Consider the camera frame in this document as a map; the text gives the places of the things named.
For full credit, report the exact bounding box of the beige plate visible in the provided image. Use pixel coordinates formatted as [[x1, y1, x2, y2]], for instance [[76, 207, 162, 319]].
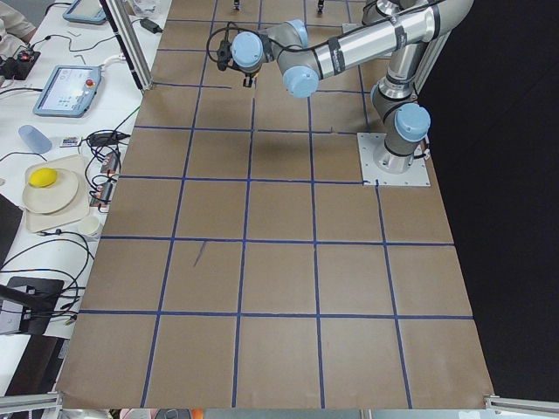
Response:
[[22, 169, 79, 214]]

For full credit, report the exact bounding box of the blue teach pendant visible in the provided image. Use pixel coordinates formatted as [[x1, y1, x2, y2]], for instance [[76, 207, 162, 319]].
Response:
[[62, 0, 107, 25], [33, 65, 102, 118]]

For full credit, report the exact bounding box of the black camera stand base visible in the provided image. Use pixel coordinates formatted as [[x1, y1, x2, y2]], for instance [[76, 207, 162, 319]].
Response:
[[1, 277, 64, 335]]

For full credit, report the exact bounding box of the black power adapter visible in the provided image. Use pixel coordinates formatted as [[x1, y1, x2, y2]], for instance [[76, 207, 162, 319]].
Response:
[[140, 18, 162, 34]]

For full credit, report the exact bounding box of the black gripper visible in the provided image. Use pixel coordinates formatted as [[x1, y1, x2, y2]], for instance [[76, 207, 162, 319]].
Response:
[[235, 65, 262, 88]]

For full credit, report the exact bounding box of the yellow lemon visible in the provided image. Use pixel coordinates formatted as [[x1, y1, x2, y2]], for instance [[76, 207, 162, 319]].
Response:
[[28, 168, 58, 188]]

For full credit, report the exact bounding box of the white paper cup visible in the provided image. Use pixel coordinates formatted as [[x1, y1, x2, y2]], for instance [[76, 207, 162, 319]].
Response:
[[78, 216, 103, 241]]

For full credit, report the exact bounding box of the beige tray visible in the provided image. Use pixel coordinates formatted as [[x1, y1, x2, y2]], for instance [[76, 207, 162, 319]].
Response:
[[22, 155, 89, 233]]

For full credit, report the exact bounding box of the aluminium frame post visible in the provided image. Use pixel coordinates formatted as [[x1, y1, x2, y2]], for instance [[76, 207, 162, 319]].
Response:
[[100, 0, 153, 92]]

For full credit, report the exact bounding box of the blue plastic cup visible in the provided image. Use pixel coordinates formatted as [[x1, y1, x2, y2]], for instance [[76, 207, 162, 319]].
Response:
[[18, 125, 52, 155]]

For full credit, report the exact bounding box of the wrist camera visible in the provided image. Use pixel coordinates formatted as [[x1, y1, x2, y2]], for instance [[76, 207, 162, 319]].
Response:
[[217, 38, 232, 72]]

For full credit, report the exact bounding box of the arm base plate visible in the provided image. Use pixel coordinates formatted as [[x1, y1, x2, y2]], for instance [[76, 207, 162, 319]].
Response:
[[357, 133, 431, 187]]

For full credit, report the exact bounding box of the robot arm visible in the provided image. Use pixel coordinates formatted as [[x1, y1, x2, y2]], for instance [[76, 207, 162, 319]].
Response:
[[217, 0, 473, 175]]

